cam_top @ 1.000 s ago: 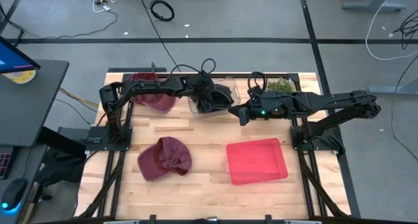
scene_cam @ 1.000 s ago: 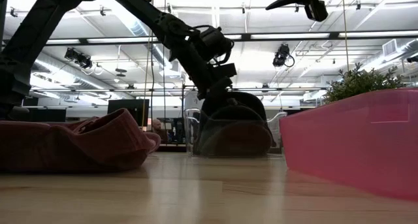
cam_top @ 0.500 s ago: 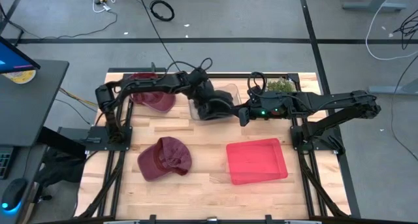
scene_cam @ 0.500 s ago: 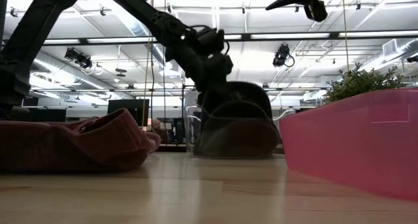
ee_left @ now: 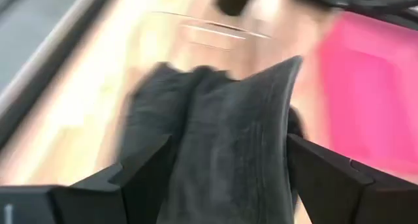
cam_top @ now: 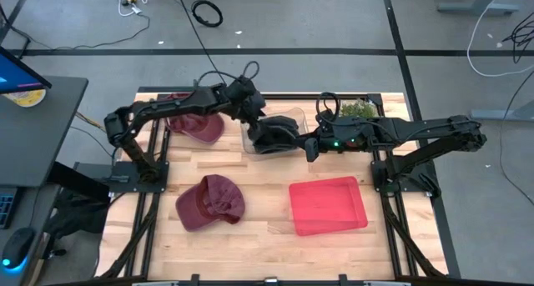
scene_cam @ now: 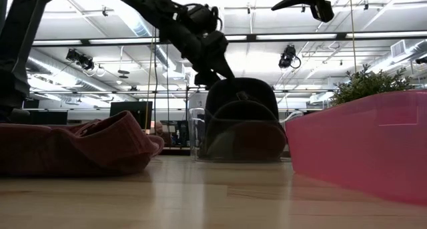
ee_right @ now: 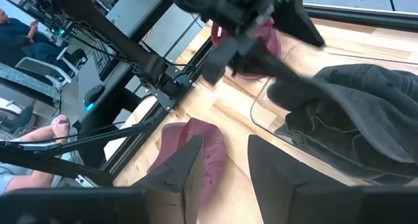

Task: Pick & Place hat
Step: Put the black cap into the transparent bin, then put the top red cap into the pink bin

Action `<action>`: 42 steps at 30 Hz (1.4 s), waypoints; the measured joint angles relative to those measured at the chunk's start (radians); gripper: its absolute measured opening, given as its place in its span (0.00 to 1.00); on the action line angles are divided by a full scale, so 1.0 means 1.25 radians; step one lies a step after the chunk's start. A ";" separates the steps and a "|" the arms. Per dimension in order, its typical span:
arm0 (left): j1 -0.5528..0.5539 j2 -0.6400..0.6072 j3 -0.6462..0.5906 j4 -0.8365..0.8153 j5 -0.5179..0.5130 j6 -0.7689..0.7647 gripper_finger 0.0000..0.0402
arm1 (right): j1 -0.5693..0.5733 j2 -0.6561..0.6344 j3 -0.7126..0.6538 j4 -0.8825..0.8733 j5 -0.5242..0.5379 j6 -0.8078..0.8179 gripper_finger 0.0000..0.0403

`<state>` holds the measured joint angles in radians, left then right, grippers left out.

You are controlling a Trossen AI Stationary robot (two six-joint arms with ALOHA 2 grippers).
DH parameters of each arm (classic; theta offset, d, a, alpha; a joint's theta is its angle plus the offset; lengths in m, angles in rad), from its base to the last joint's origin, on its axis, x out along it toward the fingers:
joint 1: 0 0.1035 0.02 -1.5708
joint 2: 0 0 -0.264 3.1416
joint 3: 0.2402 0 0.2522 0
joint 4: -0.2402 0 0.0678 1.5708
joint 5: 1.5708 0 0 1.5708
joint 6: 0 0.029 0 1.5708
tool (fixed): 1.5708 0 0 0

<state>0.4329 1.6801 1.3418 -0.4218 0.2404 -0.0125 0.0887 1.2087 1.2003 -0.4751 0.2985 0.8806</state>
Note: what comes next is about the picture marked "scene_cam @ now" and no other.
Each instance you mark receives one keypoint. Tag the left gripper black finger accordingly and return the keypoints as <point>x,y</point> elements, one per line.
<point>227,70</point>

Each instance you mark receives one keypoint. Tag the dark grey baseball cap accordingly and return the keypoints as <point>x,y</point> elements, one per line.
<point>233,88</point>
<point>243,139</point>

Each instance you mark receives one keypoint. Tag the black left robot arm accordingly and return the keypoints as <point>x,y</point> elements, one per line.
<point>166,15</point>

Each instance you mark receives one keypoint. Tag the clear plastic bin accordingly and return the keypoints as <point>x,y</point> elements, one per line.
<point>197,135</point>

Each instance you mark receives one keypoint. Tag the small green potted plant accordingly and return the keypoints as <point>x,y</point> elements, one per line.
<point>363,85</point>

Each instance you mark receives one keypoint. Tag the black background monitor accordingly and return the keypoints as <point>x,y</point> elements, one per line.
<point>131,113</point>

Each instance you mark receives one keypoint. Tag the red plastic bin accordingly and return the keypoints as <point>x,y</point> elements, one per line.
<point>360,145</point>

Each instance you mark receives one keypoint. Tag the maroon baseball cap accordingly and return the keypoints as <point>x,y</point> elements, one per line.
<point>83,149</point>

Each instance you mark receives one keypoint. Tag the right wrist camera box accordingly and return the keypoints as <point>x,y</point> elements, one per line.
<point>322,12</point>

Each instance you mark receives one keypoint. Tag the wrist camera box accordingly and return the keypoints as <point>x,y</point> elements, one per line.
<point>207,79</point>
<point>322,12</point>

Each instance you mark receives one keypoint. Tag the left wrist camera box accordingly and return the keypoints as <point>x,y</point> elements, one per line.
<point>207,79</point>

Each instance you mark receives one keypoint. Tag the black overhead camera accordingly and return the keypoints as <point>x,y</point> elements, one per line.
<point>288,57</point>

